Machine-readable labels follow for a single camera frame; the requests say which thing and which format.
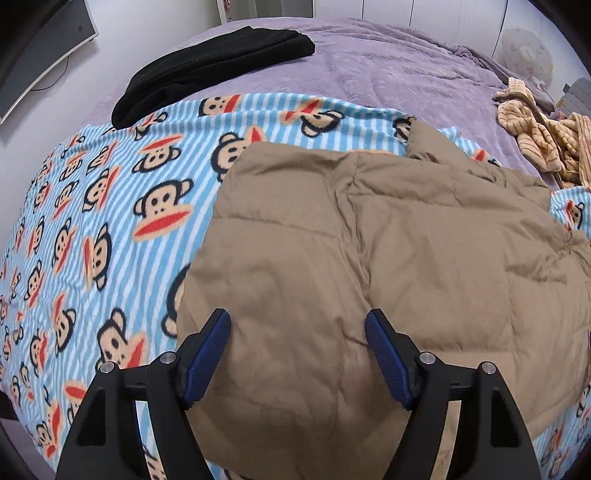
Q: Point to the blue striped monkey print blanket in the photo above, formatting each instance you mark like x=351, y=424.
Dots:
x=108, y=229

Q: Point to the white door with handle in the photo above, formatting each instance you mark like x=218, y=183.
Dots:
x=234, y=10

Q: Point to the dark monitor on wall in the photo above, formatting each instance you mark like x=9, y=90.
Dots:
x=35, y=37

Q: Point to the black folded garment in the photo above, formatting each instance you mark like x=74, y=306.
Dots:
x=183, y=72

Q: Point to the grey quilted pillow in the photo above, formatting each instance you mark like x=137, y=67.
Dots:
x=576, y=98

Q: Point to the beige striped fleece garment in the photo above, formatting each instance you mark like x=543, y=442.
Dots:
x=559, y=147

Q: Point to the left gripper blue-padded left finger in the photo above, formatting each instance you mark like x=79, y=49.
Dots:
x=104, y=441

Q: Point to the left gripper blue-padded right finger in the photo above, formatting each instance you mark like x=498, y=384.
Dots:
x=492, y=441

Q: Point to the beige puffer down jacket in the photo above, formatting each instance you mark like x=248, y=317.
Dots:
x=463, y=256

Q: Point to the round patterned white pillow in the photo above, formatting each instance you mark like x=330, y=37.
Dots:
x=525, y=54

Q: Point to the purple bed cover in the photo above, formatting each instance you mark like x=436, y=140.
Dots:
x=406, y=64

